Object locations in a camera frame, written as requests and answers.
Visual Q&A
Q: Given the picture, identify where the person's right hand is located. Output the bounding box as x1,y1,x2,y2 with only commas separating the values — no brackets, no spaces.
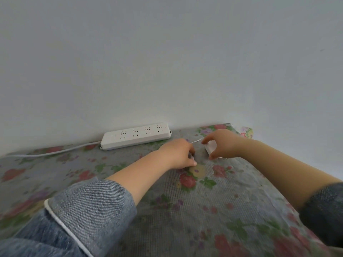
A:
201,129,242,160

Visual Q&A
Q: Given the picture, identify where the person's left hand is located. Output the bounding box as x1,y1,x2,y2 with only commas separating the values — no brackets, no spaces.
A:
158,138,198,170

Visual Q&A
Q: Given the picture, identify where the white charger adapter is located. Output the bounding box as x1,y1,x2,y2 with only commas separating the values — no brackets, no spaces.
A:
205,140,223,160

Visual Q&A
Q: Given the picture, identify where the thin white charging cable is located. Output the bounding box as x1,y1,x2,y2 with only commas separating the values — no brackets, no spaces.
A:
188,138,206,161

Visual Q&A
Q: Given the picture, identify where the person's right forearm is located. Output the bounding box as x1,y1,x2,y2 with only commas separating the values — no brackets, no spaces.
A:
236,138,343,212

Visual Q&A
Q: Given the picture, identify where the person's left forearm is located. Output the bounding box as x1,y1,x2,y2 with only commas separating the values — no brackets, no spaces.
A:
105,150,164,206

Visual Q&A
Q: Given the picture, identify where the pale floral cloth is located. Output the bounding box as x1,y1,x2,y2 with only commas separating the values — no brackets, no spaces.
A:
240,126,254,139

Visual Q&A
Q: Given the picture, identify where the grey floral tablecloth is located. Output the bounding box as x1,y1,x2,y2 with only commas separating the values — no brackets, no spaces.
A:
0,123,333,257

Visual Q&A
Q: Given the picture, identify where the white power strip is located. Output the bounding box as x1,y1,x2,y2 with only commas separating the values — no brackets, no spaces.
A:
100,123,172,151

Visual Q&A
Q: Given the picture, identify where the blue denim right sleeve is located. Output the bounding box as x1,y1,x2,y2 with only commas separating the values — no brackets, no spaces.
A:
298,182,343,249

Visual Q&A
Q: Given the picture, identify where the white power strip cable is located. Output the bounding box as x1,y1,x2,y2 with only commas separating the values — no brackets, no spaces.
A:
5,141,102,158

